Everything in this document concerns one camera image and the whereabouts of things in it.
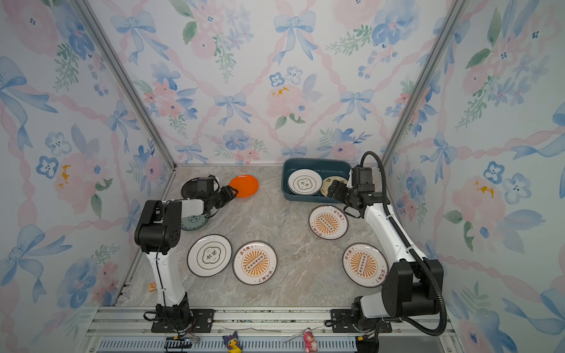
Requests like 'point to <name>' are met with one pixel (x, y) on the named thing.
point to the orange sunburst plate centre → (254, 262)
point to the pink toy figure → (310, 346)
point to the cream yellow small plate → (327, 182)
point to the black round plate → (190, 189)
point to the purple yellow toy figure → (232, 343)
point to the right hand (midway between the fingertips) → (337, 190)
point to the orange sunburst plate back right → (328, 222)
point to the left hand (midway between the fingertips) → (236, 191)
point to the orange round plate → (246, 185)
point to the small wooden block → (152, 286)
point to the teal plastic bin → (324, 168)
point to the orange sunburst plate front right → (365, 265)
